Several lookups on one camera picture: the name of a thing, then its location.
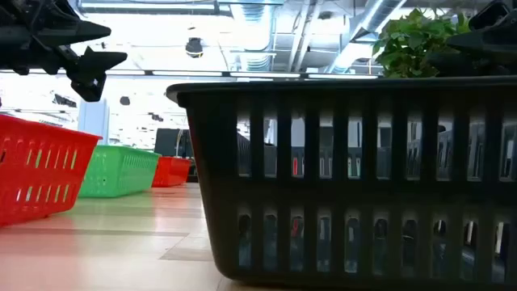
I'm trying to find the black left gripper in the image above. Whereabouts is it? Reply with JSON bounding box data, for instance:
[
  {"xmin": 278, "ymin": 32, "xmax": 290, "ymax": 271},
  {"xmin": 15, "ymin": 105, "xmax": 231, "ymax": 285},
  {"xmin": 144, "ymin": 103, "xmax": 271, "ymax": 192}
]
[{"xmin": 0, "ymin": 0, "xmax": 128, "ymax": 103}]

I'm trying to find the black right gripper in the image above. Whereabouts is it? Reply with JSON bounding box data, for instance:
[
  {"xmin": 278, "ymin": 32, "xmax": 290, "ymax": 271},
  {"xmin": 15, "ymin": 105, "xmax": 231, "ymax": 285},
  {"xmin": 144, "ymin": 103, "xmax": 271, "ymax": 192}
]
[{"xmin": 426, "ymin": 0, "xmax": 517, "ymax": 77}]

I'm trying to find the black slotted plastic basket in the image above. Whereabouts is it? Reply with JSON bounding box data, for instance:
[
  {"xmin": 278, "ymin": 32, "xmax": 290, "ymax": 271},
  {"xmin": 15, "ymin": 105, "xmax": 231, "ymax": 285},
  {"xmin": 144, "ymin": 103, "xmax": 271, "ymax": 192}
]
[{"xmin": 166, "ymin": 75, "xmax": 517, "ymax": 291}]

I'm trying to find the green leafy potted plant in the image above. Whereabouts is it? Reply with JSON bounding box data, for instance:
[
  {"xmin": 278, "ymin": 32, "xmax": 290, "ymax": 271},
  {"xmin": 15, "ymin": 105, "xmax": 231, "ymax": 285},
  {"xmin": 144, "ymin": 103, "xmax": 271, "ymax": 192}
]
[{"xmin": 372, "ymin": 7, "xmax": 473, "ymax": 78}]

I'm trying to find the black ceiling dome fixture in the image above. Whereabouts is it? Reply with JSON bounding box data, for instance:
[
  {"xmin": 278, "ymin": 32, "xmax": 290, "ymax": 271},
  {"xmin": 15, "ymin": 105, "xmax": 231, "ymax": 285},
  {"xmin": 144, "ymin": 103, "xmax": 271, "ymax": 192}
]
[{"xmin": 185, "ymin": 37, "xmax": 204, "ymax": 59}]

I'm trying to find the dark computer monitor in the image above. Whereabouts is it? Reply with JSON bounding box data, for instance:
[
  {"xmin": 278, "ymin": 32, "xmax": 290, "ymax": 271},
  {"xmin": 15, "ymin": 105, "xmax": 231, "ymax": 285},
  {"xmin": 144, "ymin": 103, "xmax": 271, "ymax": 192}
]
[{"xmin": 153, "ymin": 128, "xmax": 195, "ymax": 159}]

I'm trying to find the red slotted plastic basket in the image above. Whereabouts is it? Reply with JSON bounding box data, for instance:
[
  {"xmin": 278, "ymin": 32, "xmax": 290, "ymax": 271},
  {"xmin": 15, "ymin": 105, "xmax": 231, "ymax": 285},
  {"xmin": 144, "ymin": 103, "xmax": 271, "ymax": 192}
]
[
  {"xmin": 0, "ymin": 114, "xmax": 102, "ymax": 227},
  {"xmin": 152, "ymin": 156, "xmax": 192, "ymax": 188}
]

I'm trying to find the green slotted plastic basket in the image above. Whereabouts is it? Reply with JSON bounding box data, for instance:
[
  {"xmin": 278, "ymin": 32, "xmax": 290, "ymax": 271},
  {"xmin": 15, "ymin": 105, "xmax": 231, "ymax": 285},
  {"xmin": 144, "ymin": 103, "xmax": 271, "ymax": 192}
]
[{"xmin": 78, "ymin": 145, "xmax": 162, "ymax": 199}]

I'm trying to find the long ceiling light strip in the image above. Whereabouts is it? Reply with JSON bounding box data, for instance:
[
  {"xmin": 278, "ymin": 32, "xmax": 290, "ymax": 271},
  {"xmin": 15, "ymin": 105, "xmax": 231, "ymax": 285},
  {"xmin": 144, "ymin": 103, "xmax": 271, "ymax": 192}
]
[{"xmin": 0, "ymin": 70, "xmax": 380, "ymax": 81}]

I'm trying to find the silver ventilation duct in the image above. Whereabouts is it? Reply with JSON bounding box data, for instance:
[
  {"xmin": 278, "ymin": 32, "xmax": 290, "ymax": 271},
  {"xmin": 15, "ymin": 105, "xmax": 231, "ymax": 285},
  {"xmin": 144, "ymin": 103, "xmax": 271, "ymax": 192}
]
[{"xmin": 326, "ymin": 0, "xmax": 409, "ymax": 74}]

